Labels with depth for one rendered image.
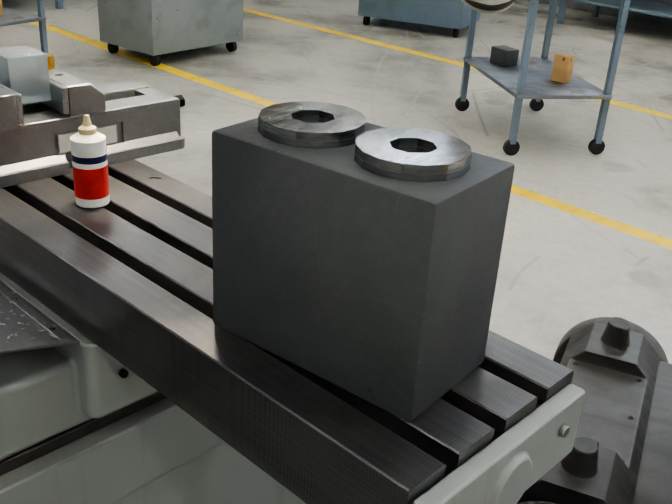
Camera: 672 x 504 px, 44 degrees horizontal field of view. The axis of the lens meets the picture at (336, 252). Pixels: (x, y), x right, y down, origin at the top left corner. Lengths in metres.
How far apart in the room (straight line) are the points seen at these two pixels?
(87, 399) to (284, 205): 0.39
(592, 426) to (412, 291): 0.72
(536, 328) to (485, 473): 2.06
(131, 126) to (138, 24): 4.39
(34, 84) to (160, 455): 0.49
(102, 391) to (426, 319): 0.44
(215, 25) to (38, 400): 5.00
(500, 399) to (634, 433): 0.60
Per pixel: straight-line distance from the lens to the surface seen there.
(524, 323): 2.72
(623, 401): 1.36
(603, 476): 1.17
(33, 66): 1.14
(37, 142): 1.13
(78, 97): 1.14
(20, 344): 0.89
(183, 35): 5.64
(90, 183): 1.02
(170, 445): 1.08
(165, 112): 1.21
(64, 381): 0.95
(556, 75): 4.49
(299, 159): 0.64
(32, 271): 0.99
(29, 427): 0.96
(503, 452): 0.67
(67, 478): 1.01
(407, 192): 0.59
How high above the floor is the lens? 1.32
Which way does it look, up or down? 26 degrees down
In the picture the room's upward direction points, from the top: 4 degrees clockwise
